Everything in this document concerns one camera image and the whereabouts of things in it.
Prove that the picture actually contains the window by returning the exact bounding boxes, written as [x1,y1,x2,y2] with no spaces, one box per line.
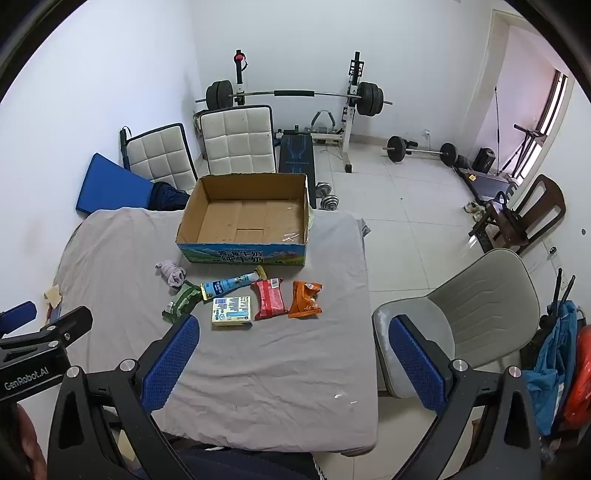
[512,69,568,181]

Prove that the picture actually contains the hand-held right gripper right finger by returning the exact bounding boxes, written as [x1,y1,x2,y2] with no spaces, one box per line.
[388,314,542,480]

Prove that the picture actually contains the white and blue carton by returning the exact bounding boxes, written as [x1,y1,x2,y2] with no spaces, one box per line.
[211,295,254,329]

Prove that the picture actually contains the orange bag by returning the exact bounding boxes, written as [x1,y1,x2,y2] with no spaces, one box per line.
[561,323,591,432]

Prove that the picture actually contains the short barbell with black plates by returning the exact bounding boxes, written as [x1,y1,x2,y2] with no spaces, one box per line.
[382,135,459,167]

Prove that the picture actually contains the red snack packet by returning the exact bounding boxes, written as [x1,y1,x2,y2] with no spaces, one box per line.
[250,277,288,321]

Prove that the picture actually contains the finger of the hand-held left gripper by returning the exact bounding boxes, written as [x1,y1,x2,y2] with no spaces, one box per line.
[0,301,38,335]
[0,306,94,355]

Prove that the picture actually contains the person's left hand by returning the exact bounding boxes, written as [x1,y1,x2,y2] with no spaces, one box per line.
[16,405,49,480]

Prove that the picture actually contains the person's dark pants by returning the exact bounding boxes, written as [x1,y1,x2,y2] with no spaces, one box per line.
[178,443,319,480]

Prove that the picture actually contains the orange snack packet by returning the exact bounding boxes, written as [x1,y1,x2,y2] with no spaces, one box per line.
[287,281,323,319]

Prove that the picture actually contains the cardboard box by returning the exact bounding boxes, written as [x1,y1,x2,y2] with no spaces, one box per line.
[175,173,311,267]

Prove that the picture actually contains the white padded chair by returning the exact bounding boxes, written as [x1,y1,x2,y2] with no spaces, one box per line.
[194,105,278,175]
[121,122,199,192]

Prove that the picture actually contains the black poles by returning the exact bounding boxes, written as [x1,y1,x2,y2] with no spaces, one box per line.
[549,268,578,328]

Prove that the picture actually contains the grey office chair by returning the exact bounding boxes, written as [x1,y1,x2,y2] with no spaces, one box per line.
[372,248,541,400]

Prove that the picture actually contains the lavender sock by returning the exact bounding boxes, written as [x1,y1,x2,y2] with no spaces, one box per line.
[154,261,186,291]

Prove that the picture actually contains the white weight rack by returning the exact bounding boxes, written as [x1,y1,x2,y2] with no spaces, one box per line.
[233,48,365,174]

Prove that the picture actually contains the black treadmill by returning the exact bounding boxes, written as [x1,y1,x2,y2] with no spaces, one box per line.
[455,164,518,204]

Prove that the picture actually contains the dark wooden chair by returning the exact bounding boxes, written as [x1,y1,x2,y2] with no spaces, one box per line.
[468,174,568,256]

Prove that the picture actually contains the dark blue garment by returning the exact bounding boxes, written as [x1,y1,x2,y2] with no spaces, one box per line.
[148,181,191,212]

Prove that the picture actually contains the long blue snack packet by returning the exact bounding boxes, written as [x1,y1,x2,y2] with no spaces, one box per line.
[200,267,269,302]

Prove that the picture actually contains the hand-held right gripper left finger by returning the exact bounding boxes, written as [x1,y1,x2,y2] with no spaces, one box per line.
[46,314,201,480]

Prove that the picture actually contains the green snack packet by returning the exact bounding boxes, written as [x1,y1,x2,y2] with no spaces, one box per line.
[161,280,203,322]

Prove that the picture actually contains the blue foam mat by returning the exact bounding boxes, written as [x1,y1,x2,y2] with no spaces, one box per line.
[75,153,155,217]

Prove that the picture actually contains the blue bag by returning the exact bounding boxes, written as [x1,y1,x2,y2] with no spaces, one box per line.
[524,300,578,437]

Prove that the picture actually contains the black speaker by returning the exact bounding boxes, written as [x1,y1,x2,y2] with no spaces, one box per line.
[473,148,496,175]

